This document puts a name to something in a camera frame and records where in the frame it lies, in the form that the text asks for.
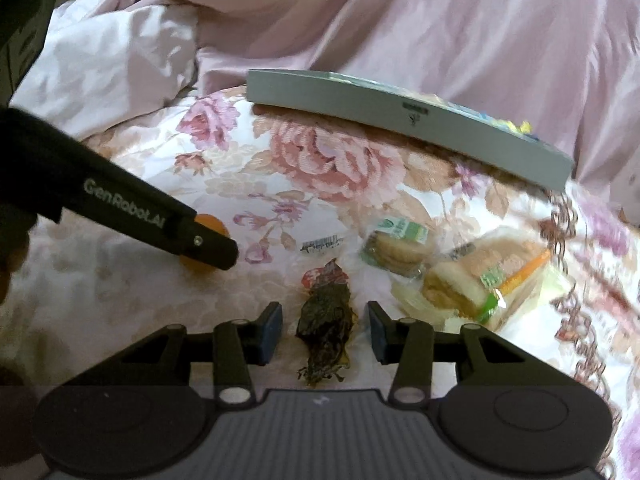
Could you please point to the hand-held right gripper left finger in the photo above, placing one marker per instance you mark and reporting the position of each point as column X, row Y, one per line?
column 270, row 332

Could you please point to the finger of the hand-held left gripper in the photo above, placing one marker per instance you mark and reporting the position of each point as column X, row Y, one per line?
column 210, row 247

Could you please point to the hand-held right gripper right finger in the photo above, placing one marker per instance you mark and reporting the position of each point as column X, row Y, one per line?
column 379, row 332

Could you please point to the orange mandarin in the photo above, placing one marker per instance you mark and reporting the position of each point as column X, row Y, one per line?
column 212, row 224

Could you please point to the dark seaweed snack packet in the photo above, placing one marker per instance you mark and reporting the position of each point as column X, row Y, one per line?
column 325, row 320

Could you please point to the sandwich cake packet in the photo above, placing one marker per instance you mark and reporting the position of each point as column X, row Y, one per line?
column 475, row 280

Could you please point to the grey shallow box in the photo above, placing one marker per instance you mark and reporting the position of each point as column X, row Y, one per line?
column 350, row 100

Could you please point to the person's left hand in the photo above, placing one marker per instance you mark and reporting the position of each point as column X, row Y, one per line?
column 10, row 250

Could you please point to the green label biscuit packet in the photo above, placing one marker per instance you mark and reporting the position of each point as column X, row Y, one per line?
column 400, row 250

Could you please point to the clear barcode wrapper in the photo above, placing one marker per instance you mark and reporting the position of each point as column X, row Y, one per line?
column 322, row 245

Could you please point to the pale pink duvet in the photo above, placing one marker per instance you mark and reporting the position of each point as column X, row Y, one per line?
column 100, row 70

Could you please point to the floral blanket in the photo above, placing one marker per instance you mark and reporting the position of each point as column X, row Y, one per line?
column 325, row 160

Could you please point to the pale yellow snack packet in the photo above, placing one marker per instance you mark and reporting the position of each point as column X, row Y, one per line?
column 555, row 280

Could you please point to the pink satin curtain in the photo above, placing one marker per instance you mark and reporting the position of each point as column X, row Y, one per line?
column 400, row 20

